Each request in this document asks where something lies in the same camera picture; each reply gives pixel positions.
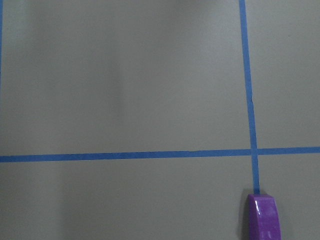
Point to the purple trapezoid block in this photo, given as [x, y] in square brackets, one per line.
[263, 218]

